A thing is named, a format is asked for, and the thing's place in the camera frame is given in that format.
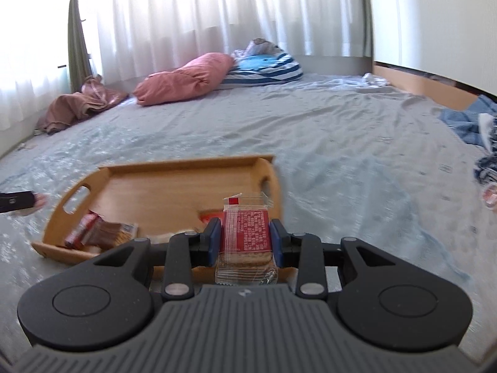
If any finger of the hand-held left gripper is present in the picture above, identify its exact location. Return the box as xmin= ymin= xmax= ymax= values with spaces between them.
xmin=0 ymin=190 xmax=36 ymax=215

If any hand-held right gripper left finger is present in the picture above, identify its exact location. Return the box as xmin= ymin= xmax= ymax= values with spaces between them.
xmin=93 ymin=218 xmax=224 ymax=300

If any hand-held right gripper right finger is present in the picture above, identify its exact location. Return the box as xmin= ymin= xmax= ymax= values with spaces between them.
xmin=270 ymin=219 xmax=397 ymax=300

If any red wafer packet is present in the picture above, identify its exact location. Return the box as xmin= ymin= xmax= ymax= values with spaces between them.
xmin=215 ymin=193 xmax=279 ymax=285

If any dark red snack packet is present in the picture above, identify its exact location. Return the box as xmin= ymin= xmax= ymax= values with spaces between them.
xmin=64 ymin=212 xmax=102 ymax=249

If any wooden tray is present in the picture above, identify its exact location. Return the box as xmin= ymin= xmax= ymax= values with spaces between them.
xmin=31 ymin=154 xmax=299 ymax=282

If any brown peanut packet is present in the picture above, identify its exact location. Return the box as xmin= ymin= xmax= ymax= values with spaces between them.
xmin=87 ymin=219 xmax=139 ymax=251

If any dusty pink cloth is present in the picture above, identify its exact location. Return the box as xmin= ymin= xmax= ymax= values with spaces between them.
xmin=35 ymin=75 xmax=130 ymax=135

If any pink pillow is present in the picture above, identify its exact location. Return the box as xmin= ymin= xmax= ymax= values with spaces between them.
xmin=133 ymin=52 xmax=235 ymax=106

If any green curtain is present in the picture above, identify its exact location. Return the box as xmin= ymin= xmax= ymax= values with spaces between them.
xmin=67 ymin=0 xmax=94 ymax=93
xmin=359 ymin=0 xmax=375 ymax=61

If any blue striped pillow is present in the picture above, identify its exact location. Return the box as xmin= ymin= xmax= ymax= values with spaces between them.
xmin=221 ymin=39 xmax=304 ymax=90

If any crumpled white plastic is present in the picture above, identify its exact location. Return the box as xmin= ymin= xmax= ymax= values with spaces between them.
xmin=361 ymin=72 xmax=391 ymax=88

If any blue cloth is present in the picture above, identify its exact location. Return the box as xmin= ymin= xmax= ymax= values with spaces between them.
xmin=439 ymin=95 xmax=497 ymax=148

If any dark patterned cloth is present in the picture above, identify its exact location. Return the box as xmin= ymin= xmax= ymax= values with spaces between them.
xmin=473 ymin=155 xmax=497 ymax=187

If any white sheer curtain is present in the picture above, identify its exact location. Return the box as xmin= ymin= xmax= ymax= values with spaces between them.
xmin=0 ymin=0 xmax=369 ymax=133

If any wooden bed frame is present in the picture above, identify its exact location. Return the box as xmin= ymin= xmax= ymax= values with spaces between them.
xmin=373 ymin=60 xmax=480 ymax=111

